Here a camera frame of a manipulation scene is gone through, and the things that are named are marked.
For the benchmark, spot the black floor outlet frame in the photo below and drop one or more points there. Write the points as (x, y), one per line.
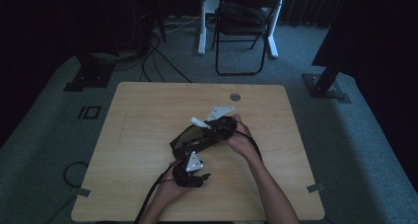
(89, 112)

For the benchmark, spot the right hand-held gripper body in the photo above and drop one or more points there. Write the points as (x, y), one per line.
(223, 127)

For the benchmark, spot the black metal stand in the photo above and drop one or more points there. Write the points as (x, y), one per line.
(92, 77)
(325, 86)

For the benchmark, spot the black pencil case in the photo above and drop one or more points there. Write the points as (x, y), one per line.
(189, 136)

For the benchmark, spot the black folding chair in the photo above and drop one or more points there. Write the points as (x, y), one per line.
(240, 30)

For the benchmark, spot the dark equipment with red light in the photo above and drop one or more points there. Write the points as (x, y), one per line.
(144, 10)

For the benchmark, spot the white desk leg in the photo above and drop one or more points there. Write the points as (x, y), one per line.
(202, 26)
(273, 36)

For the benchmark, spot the person's left hand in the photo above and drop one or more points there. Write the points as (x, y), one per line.
(171, 191)

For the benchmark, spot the grey table grommet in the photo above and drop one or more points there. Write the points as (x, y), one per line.
(235, 97)

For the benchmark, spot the dark pleated curtain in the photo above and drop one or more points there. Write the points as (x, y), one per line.
(309, 3)

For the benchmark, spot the black curtain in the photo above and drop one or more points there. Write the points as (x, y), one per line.
(378, 36)

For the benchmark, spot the person's right hand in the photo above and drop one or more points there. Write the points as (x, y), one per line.
(241, 141)

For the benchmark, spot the dark bag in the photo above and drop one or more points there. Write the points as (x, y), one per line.
(241, 13)

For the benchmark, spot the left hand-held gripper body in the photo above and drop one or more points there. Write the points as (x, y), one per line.
(194, 176)

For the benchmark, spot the grey tape piece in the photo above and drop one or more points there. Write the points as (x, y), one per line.
(315, 187)
(80, 192)

